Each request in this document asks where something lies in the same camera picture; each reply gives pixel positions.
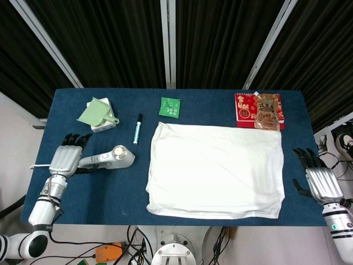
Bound green sachet packet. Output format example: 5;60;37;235
158;96;182;118

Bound red spiral notebook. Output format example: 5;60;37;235
234;93;286;129

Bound black floor cable tangle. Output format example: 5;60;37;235
48;225;152;265

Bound black side cable tangle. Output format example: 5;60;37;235
316;134;353;192

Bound brown sauce spout pouch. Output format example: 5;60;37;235
253;91;282;131

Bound white cloth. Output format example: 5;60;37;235
145;121;286;220

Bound black pleated curtain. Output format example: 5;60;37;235
0;0;353;133

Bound black and white marker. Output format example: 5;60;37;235
132;113;144;146

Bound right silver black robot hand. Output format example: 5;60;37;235
292;147;345;206

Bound white black sneaker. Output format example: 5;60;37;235
334;129;353;160

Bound light green plastic dustpan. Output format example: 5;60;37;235
76;96;120;128

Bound white metal frame post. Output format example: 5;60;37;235
9;0;84;89
242;0;300;89
160;0;177;89

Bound white robot torso base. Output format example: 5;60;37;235
137;225;213;265

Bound blue felt table cover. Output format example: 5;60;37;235
20;88;338;227

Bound small white cardboard box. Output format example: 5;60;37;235
86;97;116;134

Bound orange handheld device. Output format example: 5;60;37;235
94;242;124;263

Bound white handheld steamer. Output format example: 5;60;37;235
78;145;136;171

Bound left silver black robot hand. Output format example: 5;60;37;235
49;132;98;178

